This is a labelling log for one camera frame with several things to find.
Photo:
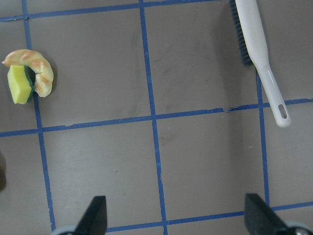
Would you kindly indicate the yellow green sponge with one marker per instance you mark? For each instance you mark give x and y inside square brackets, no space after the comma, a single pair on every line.
[20,84]

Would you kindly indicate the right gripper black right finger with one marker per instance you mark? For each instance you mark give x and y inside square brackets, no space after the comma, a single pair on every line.
[260,219]

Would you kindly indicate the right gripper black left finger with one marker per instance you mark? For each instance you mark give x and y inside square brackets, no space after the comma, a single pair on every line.
[94,220]

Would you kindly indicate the toy croissant bread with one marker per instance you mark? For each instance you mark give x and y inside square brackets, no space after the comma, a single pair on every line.
[44,75]

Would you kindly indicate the white hand brush dark bristles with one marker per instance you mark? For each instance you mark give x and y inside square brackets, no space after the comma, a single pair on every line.
[254,51]

